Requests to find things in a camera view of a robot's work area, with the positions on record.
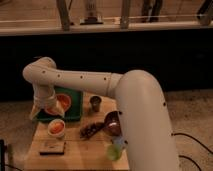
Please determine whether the green plastic cup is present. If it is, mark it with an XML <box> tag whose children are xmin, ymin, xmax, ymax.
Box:
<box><xmin>106</xmin><ymin>144</ymin><xmax>122</xmax><ymax>161</ymax></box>

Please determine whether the black cable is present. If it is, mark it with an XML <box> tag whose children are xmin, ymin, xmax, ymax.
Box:
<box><xmin>172</xmin><ymin>132</ymin><xmax>213</xmax><ymax>171</ymax></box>

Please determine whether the orange plate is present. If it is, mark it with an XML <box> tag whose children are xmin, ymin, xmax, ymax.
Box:
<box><xmin>45</xmin><ymin>93</ymin><xmax>71</xmax><ymax>116</ymax></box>

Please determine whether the dark grape bunch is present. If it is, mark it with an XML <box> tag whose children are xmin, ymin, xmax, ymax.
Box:
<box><xmin>80</xmin><ymin>122</ymin><xmax>104</xmax><ymax>139</ymax></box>

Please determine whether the white paper cup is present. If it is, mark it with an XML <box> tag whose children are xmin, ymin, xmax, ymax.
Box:
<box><xmin>47</xmin><ymin>119</ymin><xmax>65</xmax><ymax>138</ymax></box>

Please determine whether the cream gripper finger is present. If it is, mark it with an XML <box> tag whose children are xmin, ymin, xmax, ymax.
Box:
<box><xmin>53</xmin><ymin>101</ymin><xmax>65</xmax><ymax>117</ymax></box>
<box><xmin>29</xmin><ymin>105</ymin><xmax>41</xmax><ymax>120</ymax></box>

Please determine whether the small metal cup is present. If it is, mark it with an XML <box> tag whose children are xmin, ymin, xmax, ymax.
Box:
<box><xmin>90</xmin><ymin>96</ymin><xmax>102</xmax><ymax>112</ymax></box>

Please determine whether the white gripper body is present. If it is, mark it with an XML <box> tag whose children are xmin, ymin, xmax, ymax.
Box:
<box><xmin>34</xmin><ymin>85</ymin><xmax>56</xmax><ymax>109</ymax></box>

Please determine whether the brown wooden block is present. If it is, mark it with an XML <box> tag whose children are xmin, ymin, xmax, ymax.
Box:
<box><xmin>39</xmin><ymin>140</ymin><xmax>65</xmax><ymax>155</ymax></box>

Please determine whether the orange apple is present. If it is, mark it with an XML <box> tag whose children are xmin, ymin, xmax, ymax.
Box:
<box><xmin>50</xmin><ymin>122</ymin><xmax>64</xmax><ymax>134</ymax></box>

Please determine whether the green tray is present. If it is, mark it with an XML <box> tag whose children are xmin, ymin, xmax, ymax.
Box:
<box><xmin>36</xmin><ymin>87</ymin><xmax>83</xmax><ymax>122</ymax></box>

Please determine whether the dark brown bowl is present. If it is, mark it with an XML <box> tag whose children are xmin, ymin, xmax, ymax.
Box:
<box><xmin>104</xmin><ymin>111</ymin><xmax>121</xmax><ymax>136</ymax></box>

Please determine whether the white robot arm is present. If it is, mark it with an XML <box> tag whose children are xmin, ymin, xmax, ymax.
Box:
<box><xmin>22</xmin><ymin>57</ymin><xmax>181</xmax><ymax>171</ymax></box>

